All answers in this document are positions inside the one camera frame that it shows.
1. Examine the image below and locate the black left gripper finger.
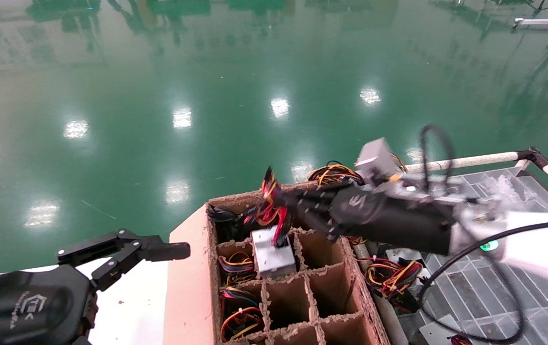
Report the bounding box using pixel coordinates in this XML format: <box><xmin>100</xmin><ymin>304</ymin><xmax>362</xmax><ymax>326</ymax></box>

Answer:
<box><xmin>57</xmin><ymin>230</ymin><xmax>192</xmax><ymax>292</ymax></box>

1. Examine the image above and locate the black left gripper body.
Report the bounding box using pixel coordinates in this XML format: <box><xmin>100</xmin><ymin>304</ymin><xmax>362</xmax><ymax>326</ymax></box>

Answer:
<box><xmin>0</xmin><ymin>264</ymin><xmax>98</xmax><ymax>345</ymax></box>

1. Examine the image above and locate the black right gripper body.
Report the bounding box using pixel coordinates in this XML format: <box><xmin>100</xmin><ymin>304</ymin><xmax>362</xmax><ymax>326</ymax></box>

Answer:
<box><xmin>329</xmin><ymin>184</ymin><xmax>454</xmax><ymax>255</ymax></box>

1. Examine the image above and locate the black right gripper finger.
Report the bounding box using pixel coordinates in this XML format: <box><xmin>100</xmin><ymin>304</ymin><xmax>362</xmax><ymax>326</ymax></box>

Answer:
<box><xmin>274</xmin><ymin>182</ymin><xmax>351</xmax><ymax>205</ymax></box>
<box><xmin>298</xmin><ymin>204</ymin><xmax>346</xmax><ymax>240</ymax></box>

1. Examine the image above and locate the brown cardboard divider box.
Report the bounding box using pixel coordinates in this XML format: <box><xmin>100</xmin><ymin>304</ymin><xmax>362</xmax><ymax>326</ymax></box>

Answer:
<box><xmin>163</xmin><ymin>181</ymin><xmax>390</xmax><ymax>345</ymax></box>

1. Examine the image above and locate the clear plastic compartment tray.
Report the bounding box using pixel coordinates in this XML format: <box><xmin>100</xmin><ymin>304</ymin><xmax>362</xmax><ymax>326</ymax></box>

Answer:
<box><xmin>399</xmin><ymin>167</ymin><xmax>548</xmax><ymax>345</ymax></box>

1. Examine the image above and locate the crumpled clear plastic wrap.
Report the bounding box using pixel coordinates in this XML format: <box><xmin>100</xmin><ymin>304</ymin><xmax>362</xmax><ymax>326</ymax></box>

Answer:
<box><xmin>485</xmin><ymin>173</ymin><xmax>526</xmax><ymax>202</ymax></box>

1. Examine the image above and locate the black pipe connector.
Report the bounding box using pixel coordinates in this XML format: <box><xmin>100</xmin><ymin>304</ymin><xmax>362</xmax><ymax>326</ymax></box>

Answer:
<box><xmin>516</xmin><ymin>146</ymin><xmax>548</xmax><ymax>169</ymax></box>

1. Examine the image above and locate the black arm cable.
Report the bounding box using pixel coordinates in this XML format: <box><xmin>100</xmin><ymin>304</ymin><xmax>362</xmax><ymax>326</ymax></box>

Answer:
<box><xmin>418</xmin><ymin>124</ymin><xmax>548</xmax><ymax>344</ymax></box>

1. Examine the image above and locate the power supply with black wires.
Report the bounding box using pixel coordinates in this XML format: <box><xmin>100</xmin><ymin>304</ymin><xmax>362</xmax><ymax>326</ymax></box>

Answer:
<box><xmin>207</xmin><ymin>205</ymin><xmax>245</xmax><ymax>242</ymax></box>

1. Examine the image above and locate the long white frame pipe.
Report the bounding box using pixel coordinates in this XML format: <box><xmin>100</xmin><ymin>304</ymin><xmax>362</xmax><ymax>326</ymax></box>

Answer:
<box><xmin>406</xmin><ymin>151</ymin><xmax>520</xmax><ymax>174</ymax></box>

